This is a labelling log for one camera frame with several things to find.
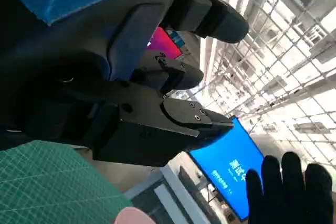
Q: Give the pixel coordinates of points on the blue display screen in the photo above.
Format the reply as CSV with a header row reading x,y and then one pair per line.
x,y
231,161

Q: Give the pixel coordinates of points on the pink bowl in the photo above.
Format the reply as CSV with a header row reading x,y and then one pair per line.
x,y
134,217

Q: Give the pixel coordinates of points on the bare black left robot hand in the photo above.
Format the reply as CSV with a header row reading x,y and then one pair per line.
x,y
65,90

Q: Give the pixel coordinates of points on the green cutting mat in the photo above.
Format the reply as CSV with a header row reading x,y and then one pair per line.
x,y
52,182

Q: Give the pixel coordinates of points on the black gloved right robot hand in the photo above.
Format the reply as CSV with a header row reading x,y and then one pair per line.
x,y
288,195

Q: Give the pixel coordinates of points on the pink and red display screen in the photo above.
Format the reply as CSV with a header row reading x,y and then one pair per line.
x,y
165,44

